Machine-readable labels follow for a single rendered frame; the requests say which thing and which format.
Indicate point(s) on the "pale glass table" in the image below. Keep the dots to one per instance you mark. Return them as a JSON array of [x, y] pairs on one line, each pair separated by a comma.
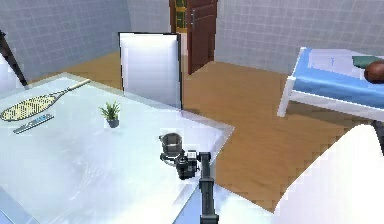
[[83, 160]]

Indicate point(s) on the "brown ball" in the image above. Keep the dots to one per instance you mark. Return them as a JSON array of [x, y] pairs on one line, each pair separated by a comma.
[[376, 71]]

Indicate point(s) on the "brown room door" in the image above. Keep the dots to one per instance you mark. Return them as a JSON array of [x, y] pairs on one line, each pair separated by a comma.
[[201, 36]]

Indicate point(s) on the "white bed blue sheet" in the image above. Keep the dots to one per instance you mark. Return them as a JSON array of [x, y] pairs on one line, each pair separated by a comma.
[[333, 88]]

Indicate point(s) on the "dark green cloth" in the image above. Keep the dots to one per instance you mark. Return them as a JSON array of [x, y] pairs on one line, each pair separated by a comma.
[[365, 61]]

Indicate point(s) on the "yellow shelf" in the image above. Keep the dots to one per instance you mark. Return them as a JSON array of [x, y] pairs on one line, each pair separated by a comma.
[[181, 15]]

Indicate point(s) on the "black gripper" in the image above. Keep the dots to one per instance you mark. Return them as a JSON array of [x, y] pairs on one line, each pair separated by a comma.
[[184, 166]]

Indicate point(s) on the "grey blue remote control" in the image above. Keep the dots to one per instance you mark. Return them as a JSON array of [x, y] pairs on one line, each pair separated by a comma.
[[33, 123]]

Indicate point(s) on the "small green potted plant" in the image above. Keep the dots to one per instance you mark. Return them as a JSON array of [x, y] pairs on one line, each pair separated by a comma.
[[111, 115]]

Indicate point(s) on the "yellow tennis racket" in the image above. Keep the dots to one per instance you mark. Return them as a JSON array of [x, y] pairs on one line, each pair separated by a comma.
[[30, 107]]

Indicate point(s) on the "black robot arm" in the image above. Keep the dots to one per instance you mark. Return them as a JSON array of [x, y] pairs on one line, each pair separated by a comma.
[[207, 193]]

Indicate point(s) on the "grey mug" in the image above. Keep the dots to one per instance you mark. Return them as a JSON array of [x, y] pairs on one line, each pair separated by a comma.
[[171, 144]]

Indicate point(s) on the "white pillow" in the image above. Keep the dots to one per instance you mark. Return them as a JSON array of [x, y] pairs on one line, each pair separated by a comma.
[[333, 63]]

